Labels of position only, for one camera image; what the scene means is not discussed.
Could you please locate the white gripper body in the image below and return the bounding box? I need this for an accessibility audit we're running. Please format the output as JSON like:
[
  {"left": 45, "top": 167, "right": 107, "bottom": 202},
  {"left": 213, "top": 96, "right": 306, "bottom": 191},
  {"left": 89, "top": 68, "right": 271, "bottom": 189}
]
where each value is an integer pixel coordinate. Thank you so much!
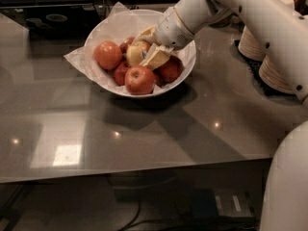
[{"left": 155, "top": 8, "right": 194, "bottom": 50}]

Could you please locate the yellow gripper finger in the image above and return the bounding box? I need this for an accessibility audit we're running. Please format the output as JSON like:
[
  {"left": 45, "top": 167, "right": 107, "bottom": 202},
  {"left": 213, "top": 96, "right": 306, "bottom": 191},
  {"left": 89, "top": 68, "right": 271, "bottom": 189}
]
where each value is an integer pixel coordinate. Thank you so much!
[
  {"left": 133, "top": 25, "right": 157, "bottom": 44},
  {"left": 141, "top": 43, "right": 173, "bottom": 70}
]

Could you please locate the yellow-green apple with sticker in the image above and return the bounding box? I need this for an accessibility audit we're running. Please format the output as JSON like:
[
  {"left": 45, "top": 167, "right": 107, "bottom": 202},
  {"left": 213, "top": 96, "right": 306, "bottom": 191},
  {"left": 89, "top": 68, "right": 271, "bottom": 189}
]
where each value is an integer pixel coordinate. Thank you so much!
[{"left": 126, "top": 40, "right": 151, "bottom": 66}]

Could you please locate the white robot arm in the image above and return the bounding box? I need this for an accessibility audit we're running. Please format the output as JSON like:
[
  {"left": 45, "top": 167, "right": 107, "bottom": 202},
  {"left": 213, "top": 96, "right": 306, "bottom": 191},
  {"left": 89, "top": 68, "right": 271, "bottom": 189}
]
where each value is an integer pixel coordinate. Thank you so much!
[{"left": 137, "top": 0, "right": 308, "bottom": 231}]

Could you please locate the red apple right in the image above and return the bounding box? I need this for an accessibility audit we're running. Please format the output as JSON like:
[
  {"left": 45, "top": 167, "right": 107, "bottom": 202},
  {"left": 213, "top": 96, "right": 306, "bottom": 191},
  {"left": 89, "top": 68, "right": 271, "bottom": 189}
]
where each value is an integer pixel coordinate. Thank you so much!
[{"left": 157, "top": 56, "right": 183, "bottom": 83}]

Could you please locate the small red apple middle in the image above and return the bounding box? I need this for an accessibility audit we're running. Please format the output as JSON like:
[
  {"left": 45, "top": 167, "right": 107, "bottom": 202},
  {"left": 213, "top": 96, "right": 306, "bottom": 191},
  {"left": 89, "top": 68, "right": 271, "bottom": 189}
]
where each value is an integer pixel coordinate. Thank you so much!
[{"left": 153, "top": 72, "right": 163, "bottom": 87}]

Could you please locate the red apple behind centre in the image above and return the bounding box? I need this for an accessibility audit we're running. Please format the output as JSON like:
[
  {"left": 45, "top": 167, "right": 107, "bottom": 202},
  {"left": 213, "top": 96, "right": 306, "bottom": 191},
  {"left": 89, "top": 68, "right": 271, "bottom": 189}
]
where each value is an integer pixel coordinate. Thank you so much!
[{"left": 119, "top": 37, "right": 135, "bottom": 53}]

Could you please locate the red apple front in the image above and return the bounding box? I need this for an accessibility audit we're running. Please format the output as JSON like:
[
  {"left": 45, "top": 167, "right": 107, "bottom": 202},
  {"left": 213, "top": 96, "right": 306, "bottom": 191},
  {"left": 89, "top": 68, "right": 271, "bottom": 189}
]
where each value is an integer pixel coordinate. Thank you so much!
[{"left": 125, "top": 65, "right": 155, "bottom": 95}]

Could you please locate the dark red apple lower left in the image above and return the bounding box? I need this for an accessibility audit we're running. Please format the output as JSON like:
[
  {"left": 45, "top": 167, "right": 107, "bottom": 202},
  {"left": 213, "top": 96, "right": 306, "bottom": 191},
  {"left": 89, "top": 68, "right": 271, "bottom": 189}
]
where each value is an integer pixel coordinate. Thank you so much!
[{"left": 113, "top": 60, "right": 130, "bottom": 86}]

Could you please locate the orange-red apple left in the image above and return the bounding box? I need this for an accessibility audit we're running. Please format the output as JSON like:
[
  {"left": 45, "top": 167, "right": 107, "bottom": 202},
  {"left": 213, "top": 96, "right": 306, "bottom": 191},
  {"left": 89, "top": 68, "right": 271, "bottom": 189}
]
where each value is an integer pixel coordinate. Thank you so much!
[{"left": 94, "top": 40, "right": 122, "bottom": 70}]

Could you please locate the white paper liner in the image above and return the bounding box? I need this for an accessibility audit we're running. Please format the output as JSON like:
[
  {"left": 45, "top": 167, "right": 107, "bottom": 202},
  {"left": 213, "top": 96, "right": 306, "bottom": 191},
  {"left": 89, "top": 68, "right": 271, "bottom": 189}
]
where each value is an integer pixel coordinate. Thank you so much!
[{"left": 63, "top": 1, "right": 195, "bottom": 96}]

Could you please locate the paper plate stack left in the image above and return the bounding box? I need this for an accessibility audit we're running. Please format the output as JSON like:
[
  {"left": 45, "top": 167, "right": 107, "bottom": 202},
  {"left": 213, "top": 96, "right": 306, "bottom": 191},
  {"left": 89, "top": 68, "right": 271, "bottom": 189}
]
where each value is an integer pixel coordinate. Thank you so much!
[{"left": 238, "top": 27, "right": 266, "bottom": 62}]

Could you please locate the paper plate stack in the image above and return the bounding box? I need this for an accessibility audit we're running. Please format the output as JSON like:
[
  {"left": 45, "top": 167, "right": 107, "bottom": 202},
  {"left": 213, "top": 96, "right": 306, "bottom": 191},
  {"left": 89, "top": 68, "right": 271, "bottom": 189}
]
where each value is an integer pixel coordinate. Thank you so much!
[
  {"left": 238, "top": 27, "right": 266, "bottom": 62},
  {"left": 259, "top": 56, "right": 293, "bottom": 94}
]

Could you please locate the black mat under plates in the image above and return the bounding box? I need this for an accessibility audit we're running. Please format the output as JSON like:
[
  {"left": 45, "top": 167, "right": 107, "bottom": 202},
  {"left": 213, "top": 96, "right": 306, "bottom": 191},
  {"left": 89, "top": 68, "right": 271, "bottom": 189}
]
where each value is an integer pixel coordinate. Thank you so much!
[{"left": 240, "top": 53, "right": 274, "bottom": 96}]

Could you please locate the paper plate stack right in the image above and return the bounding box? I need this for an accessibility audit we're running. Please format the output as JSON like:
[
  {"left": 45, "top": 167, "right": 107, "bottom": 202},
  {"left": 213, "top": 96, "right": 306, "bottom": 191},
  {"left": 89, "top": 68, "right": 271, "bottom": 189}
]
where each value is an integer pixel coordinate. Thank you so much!
[{"left": 259, "top": 56, "right": 293, "bottom": 94}]

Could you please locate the dark box under table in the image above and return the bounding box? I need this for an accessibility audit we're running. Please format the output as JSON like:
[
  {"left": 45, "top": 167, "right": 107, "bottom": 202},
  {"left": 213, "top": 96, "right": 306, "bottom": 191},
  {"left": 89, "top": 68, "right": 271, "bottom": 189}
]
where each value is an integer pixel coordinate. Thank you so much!
[{"left": 191, "top": 189, "right": 255, "bottom": 222}]

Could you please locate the black cable under table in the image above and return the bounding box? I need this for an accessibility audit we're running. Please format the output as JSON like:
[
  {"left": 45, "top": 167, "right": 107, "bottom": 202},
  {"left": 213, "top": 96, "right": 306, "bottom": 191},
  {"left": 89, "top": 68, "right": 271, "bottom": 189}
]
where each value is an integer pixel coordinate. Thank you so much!
[{"left": 116, "top": 195, "right": 261, "bottom": 231}]

